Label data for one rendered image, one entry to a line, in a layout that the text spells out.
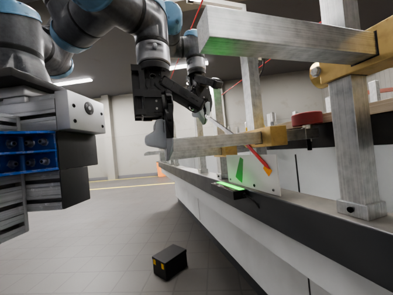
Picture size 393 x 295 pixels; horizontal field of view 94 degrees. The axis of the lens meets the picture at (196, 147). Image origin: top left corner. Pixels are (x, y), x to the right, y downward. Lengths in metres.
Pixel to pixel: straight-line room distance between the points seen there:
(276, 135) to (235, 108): 6.71
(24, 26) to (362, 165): 0.80
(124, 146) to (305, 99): 7.09
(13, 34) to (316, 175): 0.93
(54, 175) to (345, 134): 0.58
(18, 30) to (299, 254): 0.88
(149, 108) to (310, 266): 0.48
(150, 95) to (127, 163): 7.45
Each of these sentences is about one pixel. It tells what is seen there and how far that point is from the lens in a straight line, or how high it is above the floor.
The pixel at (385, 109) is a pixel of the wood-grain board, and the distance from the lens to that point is 0.59.
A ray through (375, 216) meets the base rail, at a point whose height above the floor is 0.70.
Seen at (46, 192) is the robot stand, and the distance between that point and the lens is 0.55.
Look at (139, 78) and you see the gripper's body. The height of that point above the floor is 0.99.
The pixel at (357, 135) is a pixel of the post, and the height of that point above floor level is 0.83.
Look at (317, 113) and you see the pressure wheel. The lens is 0.61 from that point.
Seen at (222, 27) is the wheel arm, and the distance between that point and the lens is 0.20.
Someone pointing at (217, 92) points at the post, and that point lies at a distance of 0.80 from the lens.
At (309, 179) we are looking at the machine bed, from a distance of 0.72.
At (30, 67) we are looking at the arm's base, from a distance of 0.67.
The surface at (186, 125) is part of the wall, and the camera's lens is 7.12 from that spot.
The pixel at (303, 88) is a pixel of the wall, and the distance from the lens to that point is 7.99.
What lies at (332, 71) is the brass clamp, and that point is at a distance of 0.39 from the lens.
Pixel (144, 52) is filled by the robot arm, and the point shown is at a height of 1.04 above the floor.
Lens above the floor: 0.83
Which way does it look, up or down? 1 degrees up
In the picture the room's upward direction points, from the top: 6 degrees counter-clockwise
